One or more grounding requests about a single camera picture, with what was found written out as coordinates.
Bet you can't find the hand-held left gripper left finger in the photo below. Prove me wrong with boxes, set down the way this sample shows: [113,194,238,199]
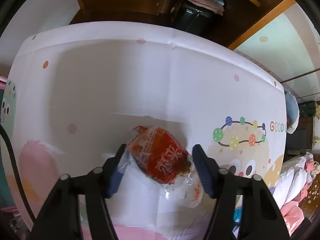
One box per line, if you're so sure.
[30,144,127,240]

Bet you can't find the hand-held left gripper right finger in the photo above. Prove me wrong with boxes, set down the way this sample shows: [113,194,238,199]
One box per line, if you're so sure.
[192,144,290,240]

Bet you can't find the red label clear packet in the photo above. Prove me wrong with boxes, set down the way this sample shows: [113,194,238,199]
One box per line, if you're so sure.
[117,125,204,209]

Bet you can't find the white pillow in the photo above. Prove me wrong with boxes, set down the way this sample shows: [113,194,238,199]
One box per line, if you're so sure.
[272,152,313,205]

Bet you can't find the cartoon printed tablecloth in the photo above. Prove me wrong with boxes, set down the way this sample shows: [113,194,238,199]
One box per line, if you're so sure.
[0,21,288,240]

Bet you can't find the dark wooden cabinet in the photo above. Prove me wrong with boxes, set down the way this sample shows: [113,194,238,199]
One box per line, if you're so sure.
[287,115,316,155]

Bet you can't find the blue white cushion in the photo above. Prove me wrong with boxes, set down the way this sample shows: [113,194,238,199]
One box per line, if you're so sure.
[285,91,300,134]

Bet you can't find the floral sliding wardrobe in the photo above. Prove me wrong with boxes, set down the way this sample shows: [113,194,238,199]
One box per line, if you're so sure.
[235,0,320,98]

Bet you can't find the black glossy bag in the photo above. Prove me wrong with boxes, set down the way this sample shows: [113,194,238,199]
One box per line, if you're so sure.
[171,1,213,34]

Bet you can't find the wooden corner shelf unit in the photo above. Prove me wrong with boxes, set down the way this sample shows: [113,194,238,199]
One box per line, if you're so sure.
[160,0,298,50]

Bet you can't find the black cable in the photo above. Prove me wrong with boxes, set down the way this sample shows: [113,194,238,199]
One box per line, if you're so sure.
[0,125,35,220]

